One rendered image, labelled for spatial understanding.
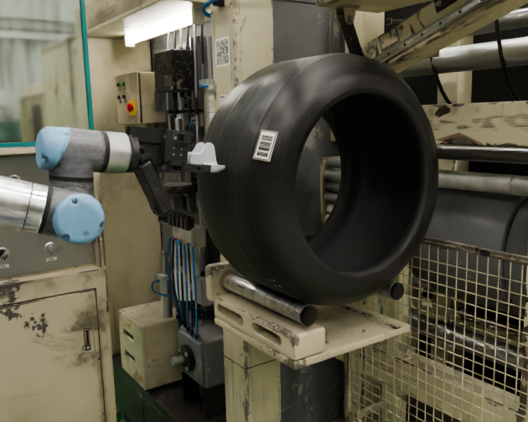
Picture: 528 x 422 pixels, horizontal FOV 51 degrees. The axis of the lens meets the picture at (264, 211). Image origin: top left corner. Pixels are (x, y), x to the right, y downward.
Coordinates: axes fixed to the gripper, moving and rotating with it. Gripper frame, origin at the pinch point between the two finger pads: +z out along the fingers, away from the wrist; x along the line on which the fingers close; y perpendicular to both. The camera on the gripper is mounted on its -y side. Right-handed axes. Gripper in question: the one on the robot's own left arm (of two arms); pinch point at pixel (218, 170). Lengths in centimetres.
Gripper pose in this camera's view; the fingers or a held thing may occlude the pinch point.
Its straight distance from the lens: 115.8
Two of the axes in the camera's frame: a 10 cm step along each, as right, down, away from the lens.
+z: 8.2, 0.1, 5.7
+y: 0.8, -9.9, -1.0
